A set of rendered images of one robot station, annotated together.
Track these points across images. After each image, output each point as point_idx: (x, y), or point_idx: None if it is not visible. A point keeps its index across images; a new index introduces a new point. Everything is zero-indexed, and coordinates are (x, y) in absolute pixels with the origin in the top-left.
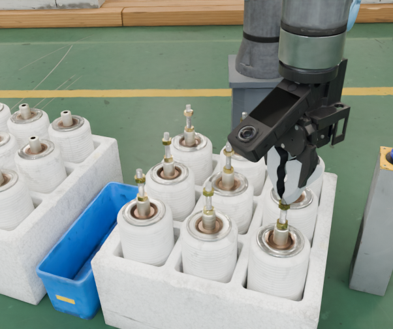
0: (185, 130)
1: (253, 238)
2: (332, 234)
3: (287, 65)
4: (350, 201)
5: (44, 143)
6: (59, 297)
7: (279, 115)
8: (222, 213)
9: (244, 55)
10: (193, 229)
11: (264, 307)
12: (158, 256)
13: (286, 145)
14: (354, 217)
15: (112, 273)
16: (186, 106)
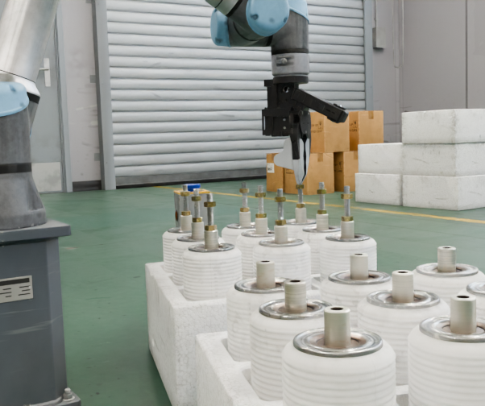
0: (214, 230)
1: (311, 225)
2: (147, 346)
3: (304, 75)
4: (77, 349)
5: (340, 277)
6: None
7: (323, 99)
8: (304, 228)
9: (27, 196)
10: (336, 229)
11: None
12: None
13: (307, 130)
14: (108, 344)
15: None
16: (211, 195)
